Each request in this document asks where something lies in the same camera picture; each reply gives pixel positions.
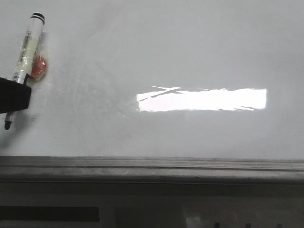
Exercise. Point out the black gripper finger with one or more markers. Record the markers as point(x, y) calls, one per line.
point(13, 96)

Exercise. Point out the red round magnet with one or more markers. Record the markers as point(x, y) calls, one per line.
point(39, 67)

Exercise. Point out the white black whiteboard marker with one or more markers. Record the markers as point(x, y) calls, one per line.
point(26, 58)

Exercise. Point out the white whiteboard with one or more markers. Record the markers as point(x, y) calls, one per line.
point(161, 78)

